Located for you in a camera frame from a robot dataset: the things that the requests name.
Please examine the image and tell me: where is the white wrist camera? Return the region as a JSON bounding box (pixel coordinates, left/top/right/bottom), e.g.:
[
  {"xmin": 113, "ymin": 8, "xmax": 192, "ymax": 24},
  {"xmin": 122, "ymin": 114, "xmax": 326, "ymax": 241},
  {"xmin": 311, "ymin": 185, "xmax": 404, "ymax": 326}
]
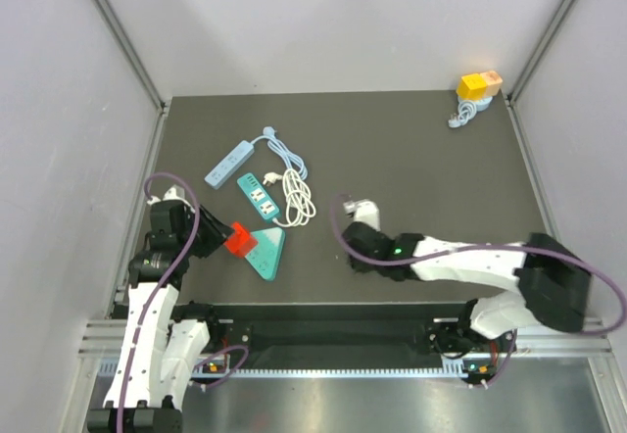
[
  {"xmin": 342, "ymin": 199, "xmax": 380, "ymax": 231},
  {"xmin": 147, "ymin": 185, "xmax": 189, "ymax": 206}
]

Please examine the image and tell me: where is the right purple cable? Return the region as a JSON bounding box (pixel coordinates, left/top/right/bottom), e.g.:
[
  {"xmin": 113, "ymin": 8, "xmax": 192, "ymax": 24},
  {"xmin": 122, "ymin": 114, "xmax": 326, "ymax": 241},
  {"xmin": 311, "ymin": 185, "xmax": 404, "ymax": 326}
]
[{"xmin": 330, "ymin": 193, "xmax": 627, "ymax": 390}]

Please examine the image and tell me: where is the orange cube socket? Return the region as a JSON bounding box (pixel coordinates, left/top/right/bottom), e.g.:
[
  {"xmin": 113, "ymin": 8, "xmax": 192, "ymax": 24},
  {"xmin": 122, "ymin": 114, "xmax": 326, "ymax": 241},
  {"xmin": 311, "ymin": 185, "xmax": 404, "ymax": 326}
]
[{"xmin": 480, "ymin": 71, "xmax": 503, "ymax": 97}]

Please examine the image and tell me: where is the teal rectangular power strip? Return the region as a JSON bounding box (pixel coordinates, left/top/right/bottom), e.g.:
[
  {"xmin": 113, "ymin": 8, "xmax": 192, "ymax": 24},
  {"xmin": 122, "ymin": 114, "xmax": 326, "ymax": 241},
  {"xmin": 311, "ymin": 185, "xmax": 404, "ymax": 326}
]
[{"xmin": 236, "ymin": 173, "xmax": 280, "ymax": 222}]

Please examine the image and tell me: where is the white coiled power cable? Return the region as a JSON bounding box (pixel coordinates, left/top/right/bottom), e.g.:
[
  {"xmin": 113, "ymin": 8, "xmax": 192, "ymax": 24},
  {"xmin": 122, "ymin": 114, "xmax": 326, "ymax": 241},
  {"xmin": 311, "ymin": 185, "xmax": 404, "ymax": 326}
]
[{"xmin": 259, "ymin": 168, "xmax": 318, "ymax": 228}]

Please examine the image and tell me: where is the light blue power cable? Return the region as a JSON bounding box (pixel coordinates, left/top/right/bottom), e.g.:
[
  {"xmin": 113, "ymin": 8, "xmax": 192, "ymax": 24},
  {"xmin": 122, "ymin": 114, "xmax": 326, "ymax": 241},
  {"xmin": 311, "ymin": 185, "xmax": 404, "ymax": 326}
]
[{"xmin": 252, "ymin": 126, "xmax": 309, "ymax": 182}]

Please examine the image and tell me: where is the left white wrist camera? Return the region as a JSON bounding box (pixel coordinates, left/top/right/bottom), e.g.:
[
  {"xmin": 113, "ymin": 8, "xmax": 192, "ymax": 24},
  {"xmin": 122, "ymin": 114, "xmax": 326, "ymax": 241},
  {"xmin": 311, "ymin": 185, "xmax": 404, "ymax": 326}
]
[{"xmin": 147, "ymin": 185, "xmax": 189, "ymax": 206}]

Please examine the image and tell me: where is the light blue power strip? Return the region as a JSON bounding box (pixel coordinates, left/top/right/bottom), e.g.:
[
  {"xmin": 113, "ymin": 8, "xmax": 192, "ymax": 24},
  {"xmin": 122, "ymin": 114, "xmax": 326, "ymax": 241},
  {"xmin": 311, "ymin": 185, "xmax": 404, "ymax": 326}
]
[{"xmin": 205, "ymin": 140, "xmax": 255, "ymax": 189}]

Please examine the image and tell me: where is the grey slotted cable duct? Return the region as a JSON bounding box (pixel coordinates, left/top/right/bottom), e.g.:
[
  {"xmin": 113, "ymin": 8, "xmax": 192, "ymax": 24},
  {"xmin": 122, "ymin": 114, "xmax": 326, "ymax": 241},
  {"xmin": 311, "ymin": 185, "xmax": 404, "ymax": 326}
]
[{"xmin": 97, "ymin": 358, "xmax": 471, "ymax": 380}]

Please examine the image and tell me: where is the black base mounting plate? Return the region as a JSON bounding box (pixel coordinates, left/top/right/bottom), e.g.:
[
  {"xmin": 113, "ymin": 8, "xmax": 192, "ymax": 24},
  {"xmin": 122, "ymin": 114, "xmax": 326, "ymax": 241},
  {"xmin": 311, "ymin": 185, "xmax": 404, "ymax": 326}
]
[{"xmin": 210, "ymin": 319, "xmax": 507, "ymax": 355}]

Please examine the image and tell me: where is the red plug adapter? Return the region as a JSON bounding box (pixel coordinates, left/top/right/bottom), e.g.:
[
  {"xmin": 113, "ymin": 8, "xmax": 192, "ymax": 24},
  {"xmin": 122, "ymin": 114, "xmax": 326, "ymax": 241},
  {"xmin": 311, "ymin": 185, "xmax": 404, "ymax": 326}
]
[{"xmin": 224, "ymin": 222, "xmax": 258, "ymax": 259}]

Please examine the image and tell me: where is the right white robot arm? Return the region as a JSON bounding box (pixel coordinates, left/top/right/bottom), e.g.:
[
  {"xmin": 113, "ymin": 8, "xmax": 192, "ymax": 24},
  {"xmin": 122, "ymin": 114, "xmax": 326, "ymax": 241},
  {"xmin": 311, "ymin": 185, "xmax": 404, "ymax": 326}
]
[{"xmin": 341, "ymin": 222, "xmax": 592, "ymax": 352}]

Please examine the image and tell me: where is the yellow cube socket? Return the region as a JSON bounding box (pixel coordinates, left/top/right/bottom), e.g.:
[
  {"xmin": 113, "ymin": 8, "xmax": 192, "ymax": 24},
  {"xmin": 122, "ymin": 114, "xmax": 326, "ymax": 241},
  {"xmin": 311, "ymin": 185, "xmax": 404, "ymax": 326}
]
[{"xmin": 456, "ymin": 73, "xmax": 488, "ymax": 101}]

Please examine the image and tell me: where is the blue coiled cable with plug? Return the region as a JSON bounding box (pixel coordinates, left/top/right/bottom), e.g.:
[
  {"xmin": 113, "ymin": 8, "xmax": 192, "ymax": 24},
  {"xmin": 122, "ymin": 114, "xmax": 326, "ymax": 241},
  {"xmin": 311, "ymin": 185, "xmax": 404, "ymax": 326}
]
[{"xmin": 446, "ymin": 95, "xmax": 492, "ymax": 130}]

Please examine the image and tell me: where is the teal triangular power strip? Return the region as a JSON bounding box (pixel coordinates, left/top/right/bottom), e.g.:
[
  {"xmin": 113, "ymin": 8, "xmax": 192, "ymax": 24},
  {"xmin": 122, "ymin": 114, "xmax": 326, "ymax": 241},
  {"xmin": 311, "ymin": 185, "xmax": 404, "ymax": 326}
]
[{"xmin": 245, "ymin": 227, "xmax": 285, "ymax": 281}]

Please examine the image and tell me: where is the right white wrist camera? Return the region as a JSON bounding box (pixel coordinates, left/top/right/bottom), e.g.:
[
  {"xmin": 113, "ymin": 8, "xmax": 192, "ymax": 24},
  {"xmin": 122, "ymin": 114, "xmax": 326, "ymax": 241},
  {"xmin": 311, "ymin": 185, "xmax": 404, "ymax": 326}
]
[{"xmin": 342, "ymin": 199, "xmax": 380, "ymax": 231}]

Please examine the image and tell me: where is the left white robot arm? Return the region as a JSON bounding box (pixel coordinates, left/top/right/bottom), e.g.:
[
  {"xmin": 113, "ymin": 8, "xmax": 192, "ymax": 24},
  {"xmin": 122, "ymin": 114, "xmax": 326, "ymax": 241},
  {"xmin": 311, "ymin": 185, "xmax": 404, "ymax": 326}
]
[{"xmin": 86, "ymin": 198, "xmax": 232, "ymax": 432}]

